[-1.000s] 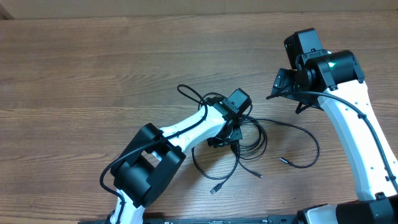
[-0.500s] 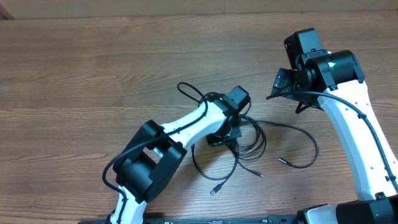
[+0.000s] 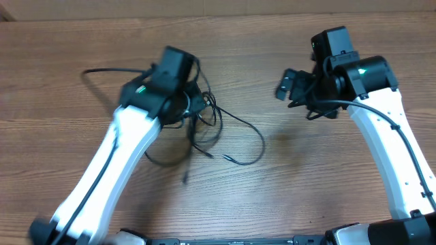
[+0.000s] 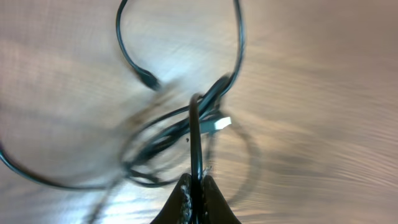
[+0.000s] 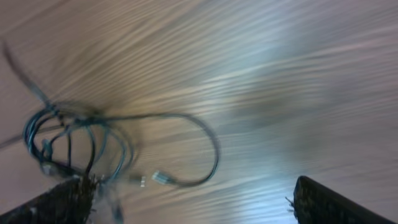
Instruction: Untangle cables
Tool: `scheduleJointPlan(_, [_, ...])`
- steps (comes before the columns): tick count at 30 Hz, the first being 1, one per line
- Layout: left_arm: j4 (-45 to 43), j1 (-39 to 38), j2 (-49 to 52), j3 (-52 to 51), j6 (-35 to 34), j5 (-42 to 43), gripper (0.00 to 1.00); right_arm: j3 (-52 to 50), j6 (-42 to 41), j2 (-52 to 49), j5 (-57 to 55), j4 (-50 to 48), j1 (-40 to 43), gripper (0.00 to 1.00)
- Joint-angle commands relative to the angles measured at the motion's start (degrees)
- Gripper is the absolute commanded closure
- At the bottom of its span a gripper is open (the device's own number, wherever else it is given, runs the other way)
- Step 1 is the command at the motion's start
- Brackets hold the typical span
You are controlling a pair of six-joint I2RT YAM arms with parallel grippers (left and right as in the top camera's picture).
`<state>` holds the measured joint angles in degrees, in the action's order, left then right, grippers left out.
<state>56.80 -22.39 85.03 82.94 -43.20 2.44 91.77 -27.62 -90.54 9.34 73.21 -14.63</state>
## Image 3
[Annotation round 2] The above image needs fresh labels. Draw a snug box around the thick black cable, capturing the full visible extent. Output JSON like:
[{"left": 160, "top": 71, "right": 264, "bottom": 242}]
[{"left": 144, "top": 61, "right": 224, "bottom": 184}]

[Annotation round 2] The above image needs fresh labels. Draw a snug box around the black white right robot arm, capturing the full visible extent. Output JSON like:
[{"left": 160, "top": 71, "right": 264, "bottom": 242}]
[{"left": 275, "top": 27, "right": 435, "bottom": 245}]

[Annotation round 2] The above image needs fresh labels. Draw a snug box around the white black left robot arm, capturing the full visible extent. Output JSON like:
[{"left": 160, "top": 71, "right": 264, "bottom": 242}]
[{"left": 29, "top": 46, "right": 205, "bottom": 244}]

